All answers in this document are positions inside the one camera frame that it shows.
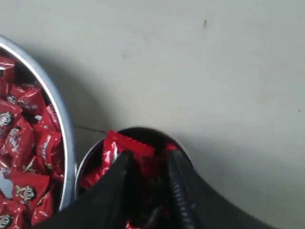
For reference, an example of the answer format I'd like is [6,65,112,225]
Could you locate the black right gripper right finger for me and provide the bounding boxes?
[167,150,269,229]

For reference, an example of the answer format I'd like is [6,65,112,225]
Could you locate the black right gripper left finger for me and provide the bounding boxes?
[34,151,133,229]

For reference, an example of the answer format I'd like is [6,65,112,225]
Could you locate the stainless steel cup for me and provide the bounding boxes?
[74,126,190,198]

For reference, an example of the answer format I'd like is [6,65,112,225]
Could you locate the red candy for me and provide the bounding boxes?
[101,130,154,177]

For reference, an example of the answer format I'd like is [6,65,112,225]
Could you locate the pile of red candies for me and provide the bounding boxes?
[0,53,64,229]

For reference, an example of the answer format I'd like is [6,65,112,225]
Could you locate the round steel bowl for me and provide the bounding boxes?
[0,35,77,211]

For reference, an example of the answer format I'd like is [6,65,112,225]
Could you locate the red candies inside cup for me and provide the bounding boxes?
[80,143,177,229]

